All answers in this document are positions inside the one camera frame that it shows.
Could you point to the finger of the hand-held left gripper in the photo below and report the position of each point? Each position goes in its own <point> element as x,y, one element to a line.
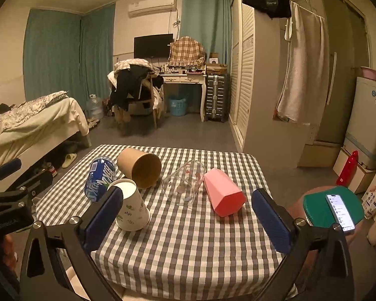
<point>7,166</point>
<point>41,178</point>

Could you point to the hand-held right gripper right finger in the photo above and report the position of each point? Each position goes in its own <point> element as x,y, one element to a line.
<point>273,225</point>

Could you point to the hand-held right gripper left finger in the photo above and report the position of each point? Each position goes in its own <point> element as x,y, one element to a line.
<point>102,221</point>

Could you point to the pink cup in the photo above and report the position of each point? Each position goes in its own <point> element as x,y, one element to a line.
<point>222,194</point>

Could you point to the white paper cup green print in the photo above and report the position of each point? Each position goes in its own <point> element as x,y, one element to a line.
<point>133,213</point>

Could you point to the brown paper cup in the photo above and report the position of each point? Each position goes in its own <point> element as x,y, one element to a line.
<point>134,163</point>

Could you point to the clear glass cup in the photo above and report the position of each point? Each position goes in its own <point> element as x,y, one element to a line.
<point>181,183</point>

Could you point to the red white shoe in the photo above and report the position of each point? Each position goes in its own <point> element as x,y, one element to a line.
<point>51,170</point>

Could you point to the yellow slipper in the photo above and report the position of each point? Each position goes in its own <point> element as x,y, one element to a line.
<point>69,160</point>

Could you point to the blue drink can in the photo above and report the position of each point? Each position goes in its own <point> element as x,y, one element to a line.
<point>97,175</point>

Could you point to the bed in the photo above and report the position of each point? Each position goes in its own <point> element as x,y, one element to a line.
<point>40,131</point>

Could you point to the green plastic stool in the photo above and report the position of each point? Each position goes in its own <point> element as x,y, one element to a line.
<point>316,207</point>

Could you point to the floral blanket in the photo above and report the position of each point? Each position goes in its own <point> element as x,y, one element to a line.
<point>22,113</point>

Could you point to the dark cloth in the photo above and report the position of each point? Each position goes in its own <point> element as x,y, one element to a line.
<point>3,108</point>

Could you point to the smartphone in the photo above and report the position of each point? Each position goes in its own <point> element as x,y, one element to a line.
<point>341,213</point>

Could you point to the checkered tablecloth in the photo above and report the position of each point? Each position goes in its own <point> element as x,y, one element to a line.
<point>191,247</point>

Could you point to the large water jug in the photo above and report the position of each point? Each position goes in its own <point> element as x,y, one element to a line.
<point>94,106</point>

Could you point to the red bottle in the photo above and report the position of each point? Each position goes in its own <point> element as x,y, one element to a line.
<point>347,169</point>

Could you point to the printed carton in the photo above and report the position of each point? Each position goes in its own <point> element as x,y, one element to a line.
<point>372,202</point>

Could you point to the wide teal curtain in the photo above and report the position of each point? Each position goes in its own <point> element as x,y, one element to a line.
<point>53,56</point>

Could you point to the black clothing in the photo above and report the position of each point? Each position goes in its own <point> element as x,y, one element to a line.
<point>128,84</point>

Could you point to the wooden chair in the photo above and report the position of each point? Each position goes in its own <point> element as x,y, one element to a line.
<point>153,100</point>

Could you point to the blue laundry basket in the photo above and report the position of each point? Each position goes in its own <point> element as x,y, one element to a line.
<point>177,106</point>

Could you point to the silver suitcase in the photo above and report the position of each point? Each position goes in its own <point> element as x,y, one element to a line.
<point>216,97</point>

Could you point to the plaid pillow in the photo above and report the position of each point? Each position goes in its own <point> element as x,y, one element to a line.
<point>128,64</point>

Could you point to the white small fridge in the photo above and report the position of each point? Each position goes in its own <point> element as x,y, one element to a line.
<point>366,116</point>

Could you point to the white louvred wardrobe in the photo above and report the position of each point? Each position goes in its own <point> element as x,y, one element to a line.
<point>247,69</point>

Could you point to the white hanging towel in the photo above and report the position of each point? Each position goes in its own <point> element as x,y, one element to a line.
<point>304,69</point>

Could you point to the white dressing desk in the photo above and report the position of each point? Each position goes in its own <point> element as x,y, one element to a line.
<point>183,80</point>

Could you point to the grey door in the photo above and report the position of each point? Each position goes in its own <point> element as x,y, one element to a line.
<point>347,69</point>

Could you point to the black television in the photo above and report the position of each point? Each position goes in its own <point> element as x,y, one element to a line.
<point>153,45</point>

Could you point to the pink basin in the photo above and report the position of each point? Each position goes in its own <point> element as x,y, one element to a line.
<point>370,73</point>

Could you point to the plaid cover cloth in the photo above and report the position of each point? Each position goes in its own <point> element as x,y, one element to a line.
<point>186,51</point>

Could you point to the white air conditioner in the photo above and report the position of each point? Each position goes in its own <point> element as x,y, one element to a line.
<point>152,6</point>

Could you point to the narrow teal curtain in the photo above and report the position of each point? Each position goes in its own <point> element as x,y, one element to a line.
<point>206,18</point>

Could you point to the black cloth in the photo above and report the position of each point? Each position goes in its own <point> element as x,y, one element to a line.
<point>263,0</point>

